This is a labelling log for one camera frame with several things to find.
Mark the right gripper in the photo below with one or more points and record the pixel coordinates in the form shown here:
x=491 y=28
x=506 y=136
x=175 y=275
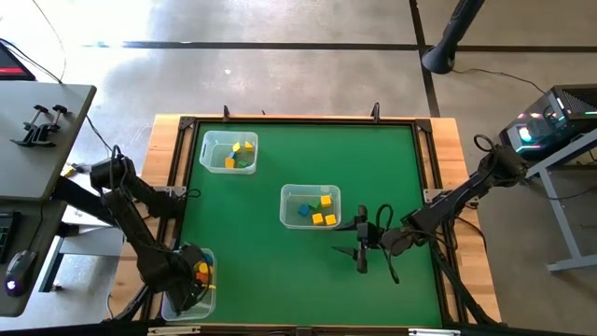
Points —
x=370 y=237

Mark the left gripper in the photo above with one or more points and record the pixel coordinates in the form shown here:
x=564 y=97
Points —
x=184 y=280

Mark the small yellow cube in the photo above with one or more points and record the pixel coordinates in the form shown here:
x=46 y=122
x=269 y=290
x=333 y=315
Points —
x=229 y=163
x=248 y=146
x=236 y=147

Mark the small green cube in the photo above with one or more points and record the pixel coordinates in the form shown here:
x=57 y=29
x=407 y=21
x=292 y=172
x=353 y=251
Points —
x=243 y=163

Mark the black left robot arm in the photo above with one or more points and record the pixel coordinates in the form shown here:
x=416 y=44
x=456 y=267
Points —
x=134 y=224

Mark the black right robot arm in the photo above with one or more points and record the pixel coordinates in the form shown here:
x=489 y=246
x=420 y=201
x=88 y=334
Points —
x=448 y=201

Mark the blue cylinder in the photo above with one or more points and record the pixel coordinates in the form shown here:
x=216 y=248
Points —
x=209 y=259

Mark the clear plastic bin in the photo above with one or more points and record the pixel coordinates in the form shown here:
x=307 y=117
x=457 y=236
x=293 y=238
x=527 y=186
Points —
x=196 y=314
x=291 y=196
x=210 y=154

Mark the green table mat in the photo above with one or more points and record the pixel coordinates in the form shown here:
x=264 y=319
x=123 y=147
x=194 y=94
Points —
x=280 y=289

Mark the metal mounting plate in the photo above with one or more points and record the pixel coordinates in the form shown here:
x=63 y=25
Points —
x=430 y=195

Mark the metal table clamp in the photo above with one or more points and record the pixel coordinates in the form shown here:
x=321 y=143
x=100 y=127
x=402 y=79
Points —
x=375 y=114
x=226 y=114

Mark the black desk beam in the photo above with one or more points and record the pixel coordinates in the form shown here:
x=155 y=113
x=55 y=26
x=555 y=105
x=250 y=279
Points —
x=79 y=196

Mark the small yellow object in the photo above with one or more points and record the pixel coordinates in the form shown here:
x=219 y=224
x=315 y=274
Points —
x=70 y=172

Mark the dark grey desk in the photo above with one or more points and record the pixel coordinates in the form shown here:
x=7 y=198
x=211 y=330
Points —
x=37 y=219

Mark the black computer mouse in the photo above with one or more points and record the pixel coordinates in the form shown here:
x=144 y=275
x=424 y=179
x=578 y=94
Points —
x=18 y=270

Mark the grey desk top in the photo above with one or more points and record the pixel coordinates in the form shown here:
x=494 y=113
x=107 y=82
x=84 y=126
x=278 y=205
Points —
x=46 y=163

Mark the black keyboard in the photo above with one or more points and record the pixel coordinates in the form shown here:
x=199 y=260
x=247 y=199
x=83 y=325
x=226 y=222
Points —
x=7 y=233

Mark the black C-clamp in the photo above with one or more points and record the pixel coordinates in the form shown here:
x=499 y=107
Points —
x=45 y=139
x=27 y=137

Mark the grey metal desk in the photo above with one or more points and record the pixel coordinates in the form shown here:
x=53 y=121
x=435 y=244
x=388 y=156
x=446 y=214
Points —
x=559 y=221

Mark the black floor stand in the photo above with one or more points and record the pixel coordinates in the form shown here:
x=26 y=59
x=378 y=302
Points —
x=448 y=42

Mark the computer with RGB lights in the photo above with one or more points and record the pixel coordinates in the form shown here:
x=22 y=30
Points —
x=545 y=126

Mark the black monitor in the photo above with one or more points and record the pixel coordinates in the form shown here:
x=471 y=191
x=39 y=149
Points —
x=11 y=65

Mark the black frame strut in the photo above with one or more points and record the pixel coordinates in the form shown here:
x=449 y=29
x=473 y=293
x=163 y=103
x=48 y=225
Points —
x=462 y=289
x=133 y=305

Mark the black table frame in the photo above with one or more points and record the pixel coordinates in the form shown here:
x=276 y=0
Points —
x=326 y=121

